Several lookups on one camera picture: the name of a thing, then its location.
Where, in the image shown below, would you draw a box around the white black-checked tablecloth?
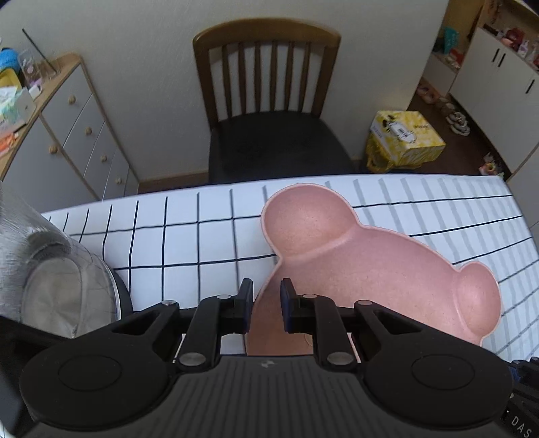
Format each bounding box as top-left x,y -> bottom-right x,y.
40,173 -> 533,368

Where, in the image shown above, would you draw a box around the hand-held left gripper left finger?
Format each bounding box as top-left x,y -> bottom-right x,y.
110,278 -> 255,373

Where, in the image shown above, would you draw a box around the teal packet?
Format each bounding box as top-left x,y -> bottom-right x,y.
434,27 -> 462,55

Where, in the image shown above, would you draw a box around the white cabinet with black handles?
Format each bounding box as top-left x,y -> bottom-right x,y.
448,14 -> 539,178

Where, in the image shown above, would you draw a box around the wooden open shelf unit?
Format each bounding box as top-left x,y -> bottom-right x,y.
421,0 -> 485,98

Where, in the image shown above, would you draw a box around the glass kettle with black handle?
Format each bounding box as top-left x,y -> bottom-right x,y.
0,181 -> 134,342

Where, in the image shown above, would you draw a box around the yellow cardboard box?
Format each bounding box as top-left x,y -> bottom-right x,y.
366,110 -> 447,173

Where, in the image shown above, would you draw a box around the thin black stick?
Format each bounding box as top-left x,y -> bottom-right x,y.
22,29 -> 55,70

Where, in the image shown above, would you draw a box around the row of small ornaments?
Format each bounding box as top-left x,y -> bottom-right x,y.
484,0 -> 539,70

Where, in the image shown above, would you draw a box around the pink slippers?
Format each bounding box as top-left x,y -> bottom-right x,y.
416,83 -> 439,104

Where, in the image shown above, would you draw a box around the green tissue pack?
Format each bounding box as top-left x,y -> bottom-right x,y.
0,86 -> 38,127

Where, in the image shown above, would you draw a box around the pink bear-shaped plate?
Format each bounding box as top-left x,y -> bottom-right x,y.
245,183 -> 503,358

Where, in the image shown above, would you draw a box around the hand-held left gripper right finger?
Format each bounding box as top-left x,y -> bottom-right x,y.
280,278 -> 422,373

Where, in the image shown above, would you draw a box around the white drawer cabinet wooden top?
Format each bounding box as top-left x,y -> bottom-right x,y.
0,53 -> 139,204

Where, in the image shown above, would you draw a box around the yellow container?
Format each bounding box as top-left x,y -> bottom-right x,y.
0,69 -> 23,91

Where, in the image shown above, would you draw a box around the clear plastic container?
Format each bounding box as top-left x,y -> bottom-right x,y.
19,50 -> 56,87

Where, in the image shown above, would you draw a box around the wooden chair with dark seat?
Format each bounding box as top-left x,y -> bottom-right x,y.
193,18 -> 355,185

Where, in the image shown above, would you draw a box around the pile of shoes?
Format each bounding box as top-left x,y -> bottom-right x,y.
438,97 -> 472,137

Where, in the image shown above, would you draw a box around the small colourful toy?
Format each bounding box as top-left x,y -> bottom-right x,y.
479,152 -> 505,175

